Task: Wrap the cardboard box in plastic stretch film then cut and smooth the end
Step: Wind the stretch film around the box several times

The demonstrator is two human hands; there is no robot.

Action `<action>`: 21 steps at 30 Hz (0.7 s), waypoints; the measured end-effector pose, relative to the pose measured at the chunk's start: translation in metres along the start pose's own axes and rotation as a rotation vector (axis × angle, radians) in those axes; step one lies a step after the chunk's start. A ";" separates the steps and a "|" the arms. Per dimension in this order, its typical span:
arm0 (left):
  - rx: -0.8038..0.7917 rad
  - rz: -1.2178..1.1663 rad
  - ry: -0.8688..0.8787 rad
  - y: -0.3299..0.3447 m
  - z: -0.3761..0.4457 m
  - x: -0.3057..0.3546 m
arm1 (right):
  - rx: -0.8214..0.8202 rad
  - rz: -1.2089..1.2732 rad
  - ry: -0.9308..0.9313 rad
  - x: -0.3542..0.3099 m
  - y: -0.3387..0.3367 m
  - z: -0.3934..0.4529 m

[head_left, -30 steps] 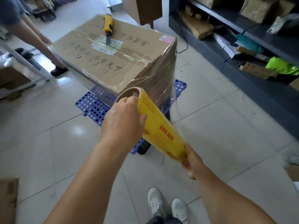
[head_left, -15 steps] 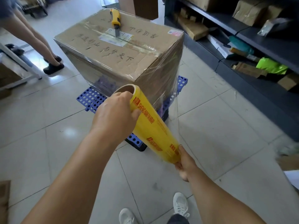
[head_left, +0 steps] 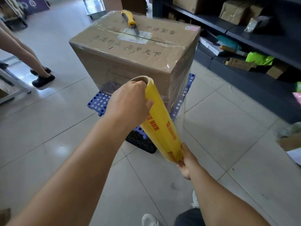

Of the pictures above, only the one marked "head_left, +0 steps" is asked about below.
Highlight person's left hand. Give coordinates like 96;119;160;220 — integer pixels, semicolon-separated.
104;80;155;130

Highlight person's right hand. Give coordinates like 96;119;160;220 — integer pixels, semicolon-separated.
176;143;200;181

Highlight large brown cardboard box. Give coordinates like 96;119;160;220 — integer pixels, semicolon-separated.
69;10;202;109

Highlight yellow stretch film roll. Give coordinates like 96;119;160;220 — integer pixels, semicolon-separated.
127;76;184;163

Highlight person's right forearm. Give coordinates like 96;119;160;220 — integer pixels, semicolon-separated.
189;167;271;226

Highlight person's left forearm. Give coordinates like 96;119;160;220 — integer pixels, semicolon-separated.
6;113;133;226

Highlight person's right shoe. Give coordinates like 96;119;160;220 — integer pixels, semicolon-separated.
190;190;200;209

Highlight person's shoe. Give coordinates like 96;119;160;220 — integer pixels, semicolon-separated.
142;213;161;226
190;190;200;209

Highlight person's grey trousers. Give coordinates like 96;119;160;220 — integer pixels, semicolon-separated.
173;207;206;226

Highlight person's left shoe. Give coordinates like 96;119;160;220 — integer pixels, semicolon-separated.
142;213;161;226

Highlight cardboard box with black logo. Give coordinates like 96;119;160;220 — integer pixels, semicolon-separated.
173;0;205;14

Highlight crumpled taped cardboard box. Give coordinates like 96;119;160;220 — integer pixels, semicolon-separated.
219;0;251;25

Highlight small brown cardboard box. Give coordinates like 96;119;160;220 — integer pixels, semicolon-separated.
248;4;265;20

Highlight blue perforated plastic pallet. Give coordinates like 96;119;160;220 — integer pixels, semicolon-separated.
87;73;196;140

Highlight black plastic crate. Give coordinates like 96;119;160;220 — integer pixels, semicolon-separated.
125;132;157;154

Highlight yellow black utility knife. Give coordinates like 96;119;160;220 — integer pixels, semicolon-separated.
121;10;140;36

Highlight white flat carton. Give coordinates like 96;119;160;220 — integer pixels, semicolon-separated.
199;36;225;56

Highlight grey metal trolley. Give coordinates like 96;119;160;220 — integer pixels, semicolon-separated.
82;0;106;20

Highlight white paper sheet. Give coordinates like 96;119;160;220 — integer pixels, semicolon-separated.
286;148;301;165

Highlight green fabric sack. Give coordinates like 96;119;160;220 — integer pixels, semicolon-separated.
275;122;301;139

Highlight white metal rack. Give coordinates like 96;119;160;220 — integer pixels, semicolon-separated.
0;60;32;105

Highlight teal packet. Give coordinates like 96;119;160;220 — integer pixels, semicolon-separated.
216;35;242;51

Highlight bright green mailer bag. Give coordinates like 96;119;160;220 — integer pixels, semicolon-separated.
245;51;276;67

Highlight purple printed board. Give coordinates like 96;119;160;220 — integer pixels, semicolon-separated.
14;0;50;15

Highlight dark metal shelving unit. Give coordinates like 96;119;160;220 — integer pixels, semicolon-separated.
152;0;301;124

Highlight small patterned carton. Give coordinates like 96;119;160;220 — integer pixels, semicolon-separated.
244;16;273;33

